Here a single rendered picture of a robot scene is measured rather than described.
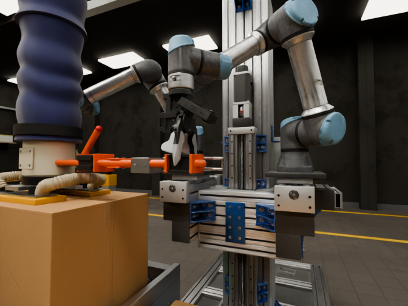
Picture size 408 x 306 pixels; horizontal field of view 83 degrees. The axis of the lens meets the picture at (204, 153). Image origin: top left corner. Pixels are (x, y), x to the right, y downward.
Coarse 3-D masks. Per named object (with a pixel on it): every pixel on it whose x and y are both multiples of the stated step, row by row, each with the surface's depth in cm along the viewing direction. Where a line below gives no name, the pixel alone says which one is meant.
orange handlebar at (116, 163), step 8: (56, 160) 84; (64, 160) 82; (72, 160) 80; (104, 160) 74; (112, 160) 72; (120, 160) 71; (128, 160) 70; (152, 160) 66; (160, 160) 65; (200, 160) 61
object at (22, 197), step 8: (0, 192) 80; (8, 192) 80; (16, 192) 81; (24, 192) 81; (32, 192) 77; (0, 200) 77; (8, 200) 75; (16, 200) 73; (24, 200) 71; (32, 200) 70; (40, 200) 70; (48, 200) 72; (56, 200) 75; (64, 200) 77
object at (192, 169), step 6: (168, 156) 63; (186, 156) 60; (192, 156) 59; (198, 156) 62; (168, 162) 63; (180, 162) 62; (186, 162) 61; (192, 162) 59; (168, 168) 63; (174, 168) 62; (180, 168) 62; (186, 168) 61; (192, 168) 59; (198, 168) 62
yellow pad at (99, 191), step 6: (84, 186) 94; (60, 192) 93; (66, 192) 92; (72, 192) 90; (78, 192) 89; (84, 192) 88; (90, 192) 87; (96, 192) 89; (102, 192) 91; (108, 192) 94
